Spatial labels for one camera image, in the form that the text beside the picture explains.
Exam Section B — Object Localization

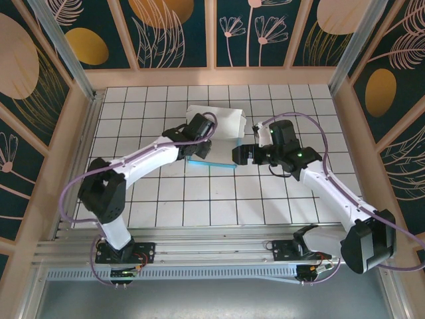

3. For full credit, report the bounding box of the white and blue paper box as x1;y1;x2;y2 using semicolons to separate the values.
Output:
184;104;248;171

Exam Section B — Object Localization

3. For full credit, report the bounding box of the small black circuit board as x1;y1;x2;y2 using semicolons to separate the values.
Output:
297;265;321;280
111;268;140;278

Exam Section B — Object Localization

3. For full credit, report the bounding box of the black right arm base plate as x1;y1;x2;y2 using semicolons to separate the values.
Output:
271;239;332;262

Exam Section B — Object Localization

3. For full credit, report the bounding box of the aluminium mounting rail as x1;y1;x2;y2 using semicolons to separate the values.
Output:
31;222;394;266

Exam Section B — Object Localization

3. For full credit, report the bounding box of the aluminium side rail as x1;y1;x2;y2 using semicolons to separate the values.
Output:
49;89;106;240

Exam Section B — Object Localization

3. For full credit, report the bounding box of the grey slotted cable duct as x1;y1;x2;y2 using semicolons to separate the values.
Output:
46;264;299;283

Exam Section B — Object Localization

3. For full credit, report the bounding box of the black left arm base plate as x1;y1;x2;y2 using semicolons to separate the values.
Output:
95;241;157;265

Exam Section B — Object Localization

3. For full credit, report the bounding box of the aluminium frame post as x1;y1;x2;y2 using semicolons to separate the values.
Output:
328;0;389;97
26;0;97;100

